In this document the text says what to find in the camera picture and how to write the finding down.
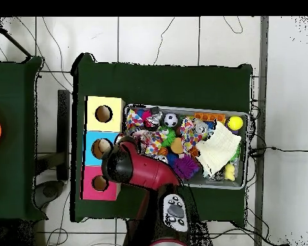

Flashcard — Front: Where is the large polka dot cloth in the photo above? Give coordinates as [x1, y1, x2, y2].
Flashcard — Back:
[180, 117, 211, 152]

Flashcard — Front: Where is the wooden box with three holes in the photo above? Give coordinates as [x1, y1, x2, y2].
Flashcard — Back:
[81, 95, 126, 202]

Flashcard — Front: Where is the shallow clear bin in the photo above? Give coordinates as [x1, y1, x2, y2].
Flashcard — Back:
[119, 104, 250, 190]

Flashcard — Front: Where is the green fuzzy toy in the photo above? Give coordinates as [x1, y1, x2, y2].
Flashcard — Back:
[161, 127, 177, 149]

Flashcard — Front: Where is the black and white soccer ball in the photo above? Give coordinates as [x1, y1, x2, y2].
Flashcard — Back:
[164, 112, 180, 129]

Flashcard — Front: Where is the crushed silver can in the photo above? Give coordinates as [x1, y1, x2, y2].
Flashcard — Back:
[193, 120, 210, 136]

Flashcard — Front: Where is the purple spiky ball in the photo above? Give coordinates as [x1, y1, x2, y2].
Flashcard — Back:
[174, 156, 200, 180]

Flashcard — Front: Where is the cream muslin cloth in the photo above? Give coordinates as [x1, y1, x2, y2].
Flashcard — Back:
[194, 120, 243, 179]

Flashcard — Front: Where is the yellow ball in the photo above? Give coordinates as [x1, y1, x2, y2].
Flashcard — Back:
[227, 115, 244, 131]

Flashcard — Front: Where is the yellow rubber duck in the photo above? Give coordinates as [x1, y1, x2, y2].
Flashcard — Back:
[223, 163, 237, 181]

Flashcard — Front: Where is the black flat panel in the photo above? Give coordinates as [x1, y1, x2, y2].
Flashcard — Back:
[56, 89, 72, 181]

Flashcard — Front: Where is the grey floor stand base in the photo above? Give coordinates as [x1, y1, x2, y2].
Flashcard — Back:
[33, 152, 67, 208]

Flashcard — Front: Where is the green covered side table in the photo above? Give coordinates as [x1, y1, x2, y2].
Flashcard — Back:
[0, 56, 44, 221]

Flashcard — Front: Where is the black floor cable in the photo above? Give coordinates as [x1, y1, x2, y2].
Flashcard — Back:
[248, 145, 308, 158]

